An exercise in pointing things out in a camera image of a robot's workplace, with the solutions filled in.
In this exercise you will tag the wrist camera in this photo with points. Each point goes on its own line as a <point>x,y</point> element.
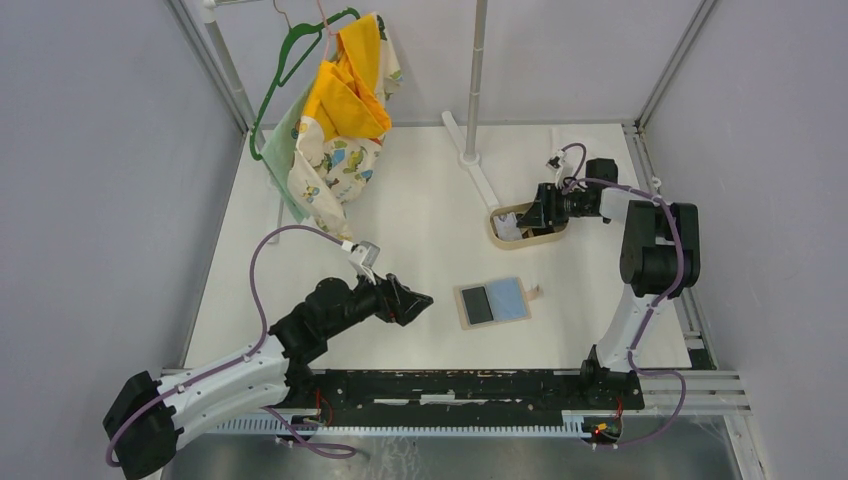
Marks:
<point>362,256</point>
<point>559,166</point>

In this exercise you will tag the rack pole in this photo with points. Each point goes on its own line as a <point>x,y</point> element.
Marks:
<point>229,70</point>
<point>481,8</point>

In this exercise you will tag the white card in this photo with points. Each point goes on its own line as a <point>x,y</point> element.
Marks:
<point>506,227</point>

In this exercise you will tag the pink clothes hanger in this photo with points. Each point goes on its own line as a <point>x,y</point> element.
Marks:
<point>330,47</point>

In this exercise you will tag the right rack foot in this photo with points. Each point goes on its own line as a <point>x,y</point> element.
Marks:
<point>474,172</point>

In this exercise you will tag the beige card holder wallet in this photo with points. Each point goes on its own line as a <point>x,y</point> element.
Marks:
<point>510,301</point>

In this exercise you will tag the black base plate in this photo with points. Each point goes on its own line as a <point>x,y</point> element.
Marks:
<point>453,398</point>

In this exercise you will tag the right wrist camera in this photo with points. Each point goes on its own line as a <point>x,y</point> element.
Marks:
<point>559,166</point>

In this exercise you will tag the left rack pole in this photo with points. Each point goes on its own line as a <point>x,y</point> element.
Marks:
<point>229,70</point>

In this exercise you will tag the green clothes hanger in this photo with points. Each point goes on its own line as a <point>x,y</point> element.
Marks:
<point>284,72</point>

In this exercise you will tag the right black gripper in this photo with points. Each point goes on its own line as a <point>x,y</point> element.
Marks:
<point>545,210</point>

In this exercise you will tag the white cloth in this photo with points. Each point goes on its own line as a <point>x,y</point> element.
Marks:
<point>598,140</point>

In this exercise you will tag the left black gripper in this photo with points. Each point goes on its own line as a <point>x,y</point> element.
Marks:
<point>395,301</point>

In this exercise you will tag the right rack pole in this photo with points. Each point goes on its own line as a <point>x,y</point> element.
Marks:
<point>481,8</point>

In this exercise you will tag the light green printed cloth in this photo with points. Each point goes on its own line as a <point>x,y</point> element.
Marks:
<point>289,123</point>

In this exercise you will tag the black card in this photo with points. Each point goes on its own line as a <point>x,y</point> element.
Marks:
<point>476,305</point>

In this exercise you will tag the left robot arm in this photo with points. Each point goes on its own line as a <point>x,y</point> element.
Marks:
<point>152,418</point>

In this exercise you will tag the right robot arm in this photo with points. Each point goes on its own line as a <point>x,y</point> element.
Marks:
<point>659,259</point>

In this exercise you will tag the yellow cloth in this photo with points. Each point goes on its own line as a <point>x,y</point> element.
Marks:
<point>348,97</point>

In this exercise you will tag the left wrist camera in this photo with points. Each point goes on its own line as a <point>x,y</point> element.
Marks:
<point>362,256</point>

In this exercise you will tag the beige oval tray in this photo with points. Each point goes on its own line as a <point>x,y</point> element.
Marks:
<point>531,237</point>

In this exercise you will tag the cream printed cloth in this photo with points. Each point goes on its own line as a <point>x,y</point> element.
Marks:
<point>326,176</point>

